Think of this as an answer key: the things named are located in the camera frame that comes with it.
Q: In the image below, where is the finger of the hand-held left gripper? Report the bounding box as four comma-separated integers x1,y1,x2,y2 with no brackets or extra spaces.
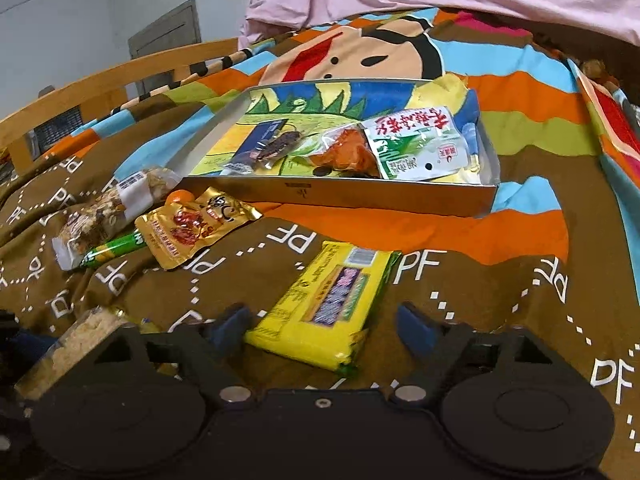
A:
0,395,33,480
0,310,58,361

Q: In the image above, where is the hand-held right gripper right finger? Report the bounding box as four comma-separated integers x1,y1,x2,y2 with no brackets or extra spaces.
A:
390,302,556,403

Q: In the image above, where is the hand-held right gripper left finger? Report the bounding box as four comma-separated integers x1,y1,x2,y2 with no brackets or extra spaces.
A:
87,305,256,406

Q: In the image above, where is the clear oat bar packet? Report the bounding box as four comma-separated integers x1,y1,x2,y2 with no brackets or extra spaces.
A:
14,308,141,401

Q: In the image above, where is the yellow snack packet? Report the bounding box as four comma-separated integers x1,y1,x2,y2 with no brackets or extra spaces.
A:
244,241,403,373

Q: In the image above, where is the gold red snack packet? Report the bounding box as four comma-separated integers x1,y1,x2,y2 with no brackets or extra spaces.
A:
135,186,263,271

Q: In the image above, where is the green sausage stick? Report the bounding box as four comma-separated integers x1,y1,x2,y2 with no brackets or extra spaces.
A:
82,227,146,268

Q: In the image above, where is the clear nut cluster packet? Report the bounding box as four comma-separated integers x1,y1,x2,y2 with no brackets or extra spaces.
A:
52,167,183,272

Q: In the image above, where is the shallow cardboard box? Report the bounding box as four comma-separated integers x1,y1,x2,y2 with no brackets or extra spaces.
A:
181,77,501,218

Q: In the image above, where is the white green vegetable packet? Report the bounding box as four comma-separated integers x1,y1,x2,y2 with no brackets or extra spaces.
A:
362,106,483,181

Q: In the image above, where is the dark blue snack packet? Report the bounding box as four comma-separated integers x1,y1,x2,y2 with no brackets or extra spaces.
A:
220,119,291,176

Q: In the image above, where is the clear dark date packet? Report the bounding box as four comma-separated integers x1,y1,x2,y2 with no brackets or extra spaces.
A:
252,129,306,171

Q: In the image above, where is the orange meat snack packet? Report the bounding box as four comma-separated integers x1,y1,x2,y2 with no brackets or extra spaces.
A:
292,127,383,180

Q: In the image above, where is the black plastic crate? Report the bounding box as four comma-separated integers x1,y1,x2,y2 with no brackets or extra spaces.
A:
30,107,86,153

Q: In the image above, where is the dinosaur print cloth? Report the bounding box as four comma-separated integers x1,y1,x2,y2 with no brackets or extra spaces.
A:
200,74,493,186

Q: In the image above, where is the red patterned cloth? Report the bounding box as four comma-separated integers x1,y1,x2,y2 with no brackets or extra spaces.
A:
575,60,640,201

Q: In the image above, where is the grey door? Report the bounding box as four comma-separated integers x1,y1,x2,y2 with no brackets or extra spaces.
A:
128,0,203,61

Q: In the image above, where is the wooden bed rail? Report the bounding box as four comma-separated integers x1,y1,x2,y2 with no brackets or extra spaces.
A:
0,37,241,171

